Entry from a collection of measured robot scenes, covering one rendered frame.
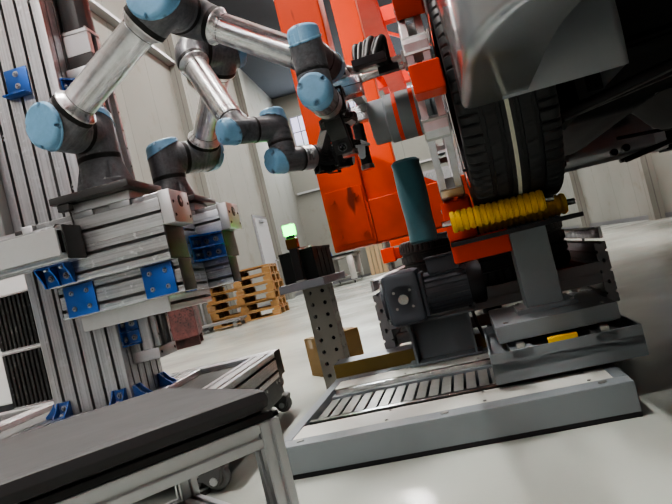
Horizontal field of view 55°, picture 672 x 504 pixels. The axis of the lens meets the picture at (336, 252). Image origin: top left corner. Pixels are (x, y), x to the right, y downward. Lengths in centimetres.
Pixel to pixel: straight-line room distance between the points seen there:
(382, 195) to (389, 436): 105
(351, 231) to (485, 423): 103
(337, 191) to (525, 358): 101
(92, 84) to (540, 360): 128
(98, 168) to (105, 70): 28
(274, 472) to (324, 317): 170
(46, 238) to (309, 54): 79
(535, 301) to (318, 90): 84
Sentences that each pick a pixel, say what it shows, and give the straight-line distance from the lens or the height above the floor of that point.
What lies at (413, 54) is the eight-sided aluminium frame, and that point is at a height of 93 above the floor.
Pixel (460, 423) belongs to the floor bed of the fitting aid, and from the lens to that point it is 154.
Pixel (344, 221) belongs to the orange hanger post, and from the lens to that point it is 234.
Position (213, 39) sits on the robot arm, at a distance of 175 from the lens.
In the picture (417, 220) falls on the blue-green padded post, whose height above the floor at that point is 55.
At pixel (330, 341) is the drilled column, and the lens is 252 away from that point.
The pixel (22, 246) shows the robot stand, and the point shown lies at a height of 70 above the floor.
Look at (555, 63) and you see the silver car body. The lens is 150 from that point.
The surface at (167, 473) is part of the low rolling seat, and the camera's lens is 79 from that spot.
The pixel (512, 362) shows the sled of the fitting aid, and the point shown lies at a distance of 166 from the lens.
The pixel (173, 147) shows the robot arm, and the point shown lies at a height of 101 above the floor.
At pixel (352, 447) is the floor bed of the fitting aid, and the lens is 158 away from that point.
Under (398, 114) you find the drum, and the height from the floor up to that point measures 84.
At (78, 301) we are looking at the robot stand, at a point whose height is 55.
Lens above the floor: 46
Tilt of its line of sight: 1 degrees up
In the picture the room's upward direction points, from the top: 14 degrees counter-clockwise
